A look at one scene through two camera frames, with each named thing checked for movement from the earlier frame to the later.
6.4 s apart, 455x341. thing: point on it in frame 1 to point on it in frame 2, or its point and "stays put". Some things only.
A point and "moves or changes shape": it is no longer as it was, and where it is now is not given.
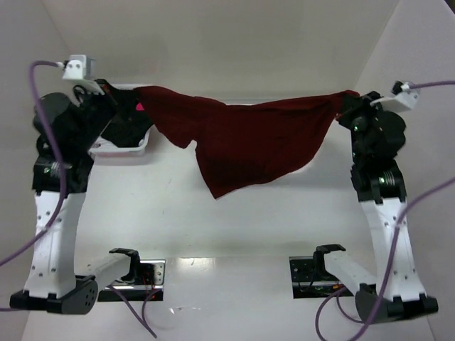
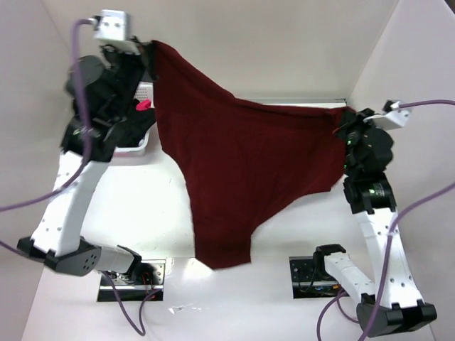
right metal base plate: [312, 278] stays put
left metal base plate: [146, 285] stays put
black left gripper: [116, 103] to [141, 57]
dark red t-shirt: [238, 144] moves or changes shape
